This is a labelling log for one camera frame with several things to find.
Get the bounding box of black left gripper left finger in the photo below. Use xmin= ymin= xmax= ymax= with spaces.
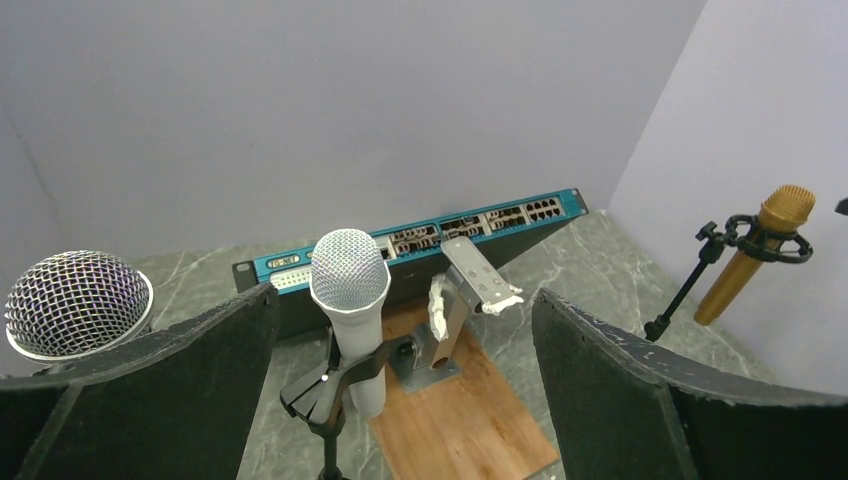
xmin=1 ymin=284 xmax=279 ymax=479

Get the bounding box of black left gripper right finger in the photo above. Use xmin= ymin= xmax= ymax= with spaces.
xmin=532 ymin=288 xmax=847 ymax=479

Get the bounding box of black round-base stand with clip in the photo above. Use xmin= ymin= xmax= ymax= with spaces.
xmin=279 ymin=327 xmax=399 ymax=480

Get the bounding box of glitter mesh-head microphone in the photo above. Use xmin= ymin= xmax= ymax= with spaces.
xmin=3 ymin=250 xmax=154 ymax=364

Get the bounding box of white microphone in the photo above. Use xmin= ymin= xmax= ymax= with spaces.
xmin=309 ymin=228 xmax=392 ymax=419

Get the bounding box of black tripod shock-mount stand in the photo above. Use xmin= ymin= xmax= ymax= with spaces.
xmin=643 ymin=213 xmax=815 ymax=343

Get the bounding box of wooden board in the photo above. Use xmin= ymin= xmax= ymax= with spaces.
xmin=370 ymin=304 xmax=560 ymax=479

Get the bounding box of blue network switch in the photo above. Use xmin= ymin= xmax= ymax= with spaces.
xmin=232 ymin=188 xmax=589 ymax=340

